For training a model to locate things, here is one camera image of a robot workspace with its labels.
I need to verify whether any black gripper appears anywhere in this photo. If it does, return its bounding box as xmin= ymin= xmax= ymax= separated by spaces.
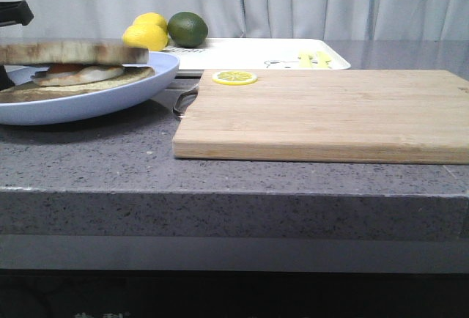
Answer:
xmin=0 ymin=0 xmax=34 ymax=27

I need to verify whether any bread slice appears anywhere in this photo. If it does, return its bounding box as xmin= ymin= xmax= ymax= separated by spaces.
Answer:
xmin=1 ymin=40 xmax=149 ymax=66
xmin=1 ymin=67 xmax=155 ymax=103

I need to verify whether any light blue plate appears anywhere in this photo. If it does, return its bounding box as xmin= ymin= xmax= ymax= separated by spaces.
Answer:
xmin=1 ymin=52 xmax=180 ymax=125

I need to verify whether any white rectangular tray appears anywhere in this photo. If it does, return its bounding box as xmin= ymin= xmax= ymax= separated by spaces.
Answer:
xmin=165 ymin=38 xmax=351 ymax=76

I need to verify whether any fried egg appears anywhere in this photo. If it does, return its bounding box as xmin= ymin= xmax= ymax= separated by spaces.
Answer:
xmin=31 ymin=64 xmax=124 ymax=86

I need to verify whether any rear yellow lemon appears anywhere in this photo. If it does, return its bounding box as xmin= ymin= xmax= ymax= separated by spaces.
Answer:
xmin=133 ymin=12 xmax=168 ymax=34

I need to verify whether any yellow lemon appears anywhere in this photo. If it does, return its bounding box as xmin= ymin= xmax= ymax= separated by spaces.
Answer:
xmin=133 ymin=12 xmax=168 ymax=34
xmin=122 ymin=23 xmax=169 ymax=51

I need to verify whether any front yellow lemon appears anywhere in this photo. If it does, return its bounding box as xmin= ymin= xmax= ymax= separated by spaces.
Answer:
xmin=122 ymin=23 xmax=169 ymax=51

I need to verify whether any green lime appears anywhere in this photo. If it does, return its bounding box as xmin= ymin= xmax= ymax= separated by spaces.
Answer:
xmin=168 ymin=12 xmax=208 ymax=48

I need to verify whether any lemon slice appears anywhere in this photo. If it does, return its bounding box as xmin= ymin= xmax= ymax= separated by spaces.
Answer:
xmin=212 ymin=70 xmax=258 ymax=86

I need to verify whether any yellow plastic fork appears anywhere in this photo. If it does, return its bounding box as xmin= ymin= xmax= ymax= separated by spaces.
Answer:
xmin=298 ymin=49 xmax=314 ymax=69

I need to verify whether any yellow plastic knife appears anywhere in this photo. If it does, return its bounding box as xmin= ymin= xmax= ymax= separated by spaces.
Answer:
xmin=315 ymin=51 xmax=332 ymax=69

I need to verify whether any wooden cutting board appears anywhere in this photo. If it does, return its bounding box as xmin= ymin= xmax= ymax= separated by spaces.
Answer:
xmin=173 ymin=70 xmax=468 ymax=164

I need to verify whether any black handled tool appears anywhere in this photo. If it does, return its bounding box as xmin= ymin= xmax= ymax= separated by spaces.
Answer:
xmin=173 ymin=85 xmax=199 ymax=118

